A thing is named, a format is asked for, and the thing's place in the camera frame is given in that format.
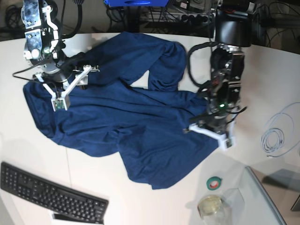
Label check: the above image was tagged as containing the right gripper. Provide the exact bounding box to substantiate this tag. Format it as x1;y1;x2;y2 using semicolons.
32;52;89;90

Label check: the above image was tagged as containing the green electrical tape roll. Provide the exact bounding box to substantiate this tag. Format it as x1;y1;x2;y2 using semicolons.
206;176;222;190

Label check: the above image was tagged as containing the clear glass jar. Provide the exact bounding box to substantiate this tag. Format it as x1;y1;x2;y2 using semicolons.
197;195;225;225

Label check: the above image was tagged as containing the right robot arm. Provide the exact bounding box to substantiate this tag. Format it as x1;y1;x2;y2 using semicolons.
21;0;83;90

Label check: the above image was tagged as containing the dark blue t-shirt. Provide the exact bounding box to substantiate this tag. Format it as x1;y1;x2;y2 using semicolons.
23;32;218;189

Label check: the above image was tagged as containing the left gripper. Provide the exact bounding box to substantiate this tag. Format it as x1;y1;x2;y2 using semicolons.
195;103;241;135

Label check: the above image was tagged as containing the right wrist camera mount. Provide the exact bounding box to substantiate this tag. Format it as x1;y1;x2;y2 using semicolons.
42;64;100;111

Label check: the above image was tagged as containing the coiled white cable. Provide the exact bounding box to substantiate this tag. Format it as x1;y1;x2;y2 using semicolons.
261;102;300;158

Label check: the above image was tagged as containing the black power strip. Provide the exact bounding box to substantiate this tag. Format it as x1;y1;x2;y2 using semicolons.
180;14;209;24

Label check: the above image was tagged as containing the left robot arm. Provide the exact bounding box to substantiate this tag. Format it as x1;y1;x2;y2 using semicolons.
196;5;253;134

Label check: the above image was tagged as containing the black computer keyboard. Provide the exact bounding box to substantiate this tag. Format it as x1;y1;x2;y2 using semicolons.
0;162;109;224

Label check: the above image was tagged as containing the blue box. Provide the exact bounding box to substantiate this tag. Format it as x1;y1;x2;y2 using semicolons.
104;0;169;7

